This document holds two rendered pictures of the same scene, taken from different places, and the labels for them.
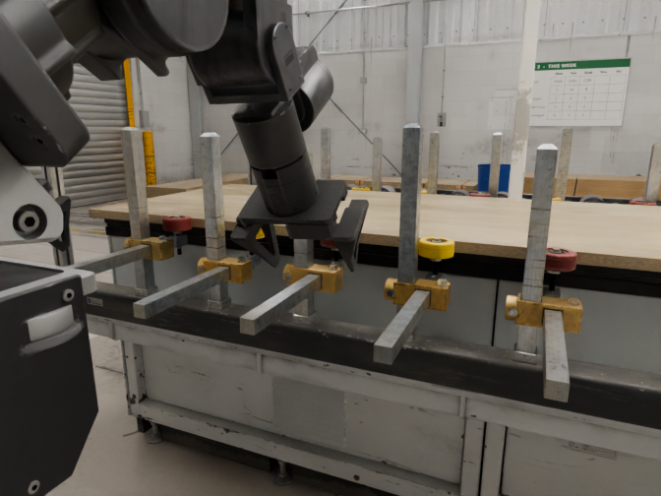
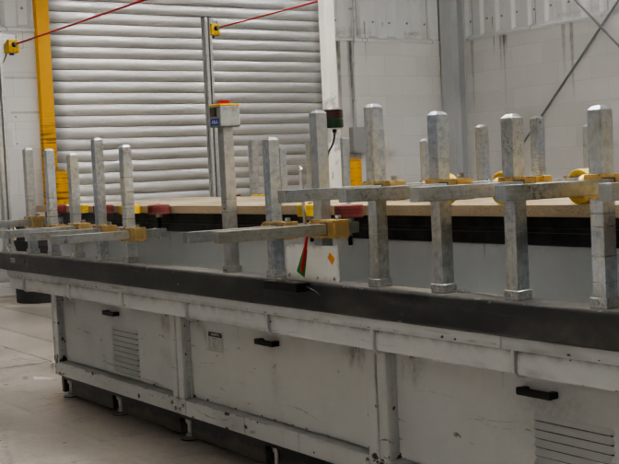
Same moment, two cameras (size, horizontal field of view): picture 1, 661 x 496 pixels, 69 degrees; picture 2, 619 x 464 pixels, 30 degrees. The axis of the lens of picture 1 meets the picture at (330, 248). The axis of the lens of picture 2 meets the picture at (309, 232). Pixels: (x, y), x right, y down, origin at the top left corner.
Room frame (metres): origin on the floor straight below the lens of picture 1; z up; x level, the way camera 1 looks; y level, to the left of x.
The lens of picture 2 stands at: (-2.24, -3.25, 1.00)
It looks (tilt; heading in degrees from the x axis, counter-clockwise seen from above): 3 degrees down; 33
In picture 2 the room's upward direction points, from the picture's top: 3 degrees counter-clockwise
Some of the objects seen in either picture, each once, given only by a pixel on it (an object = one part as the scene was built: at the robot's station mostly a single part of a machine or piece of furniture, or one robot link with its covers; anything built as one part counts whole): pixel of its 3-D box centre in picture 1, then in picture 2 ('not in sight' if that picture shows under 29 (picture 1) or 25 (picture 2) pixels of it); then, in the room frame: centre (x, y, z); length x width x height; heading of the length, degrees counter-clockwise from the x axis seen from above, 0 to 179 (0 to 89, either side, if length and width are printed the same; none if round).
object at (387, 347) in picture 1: (414, 309); (82, 233); (0.89, -0.17, 0.81); 0.43 x 0.03 x 0.04; 157
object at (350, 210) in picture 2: not in sight; (349, 224); (0.45, -1.61, 0.85); 0.08 x 0.08 x 0.11
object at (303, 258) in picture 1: (303, 250); (75, 213); (1.09, 0.06, 0.88); 0.04 x 0.04 x 0.48; 67
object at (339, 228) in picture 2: not in sight; (328, 228); (0.40, -1.57, 0.85); 0.14 x 0.06 x 0.05; 67
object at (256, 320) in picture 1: (301, 290); (57, 231); (0.99, 0.06, 0.81); 0.43 x 0.03 x 0.04; 157
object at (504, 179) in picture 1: (498, 191); not in sight; (6.24, -2.19, 0.36); 0.59 x 0.57 x 0.73; 157
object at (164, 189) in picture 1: (212, 184); not in sight; (8.18, 2.00, 0.23); 2.41 x 0.77 x 0.17; 159
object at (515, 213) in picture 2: not in sight; (515, 224); (0.11, -2.24, 0.87); 0.04 x 0.04 x 0.48; 67
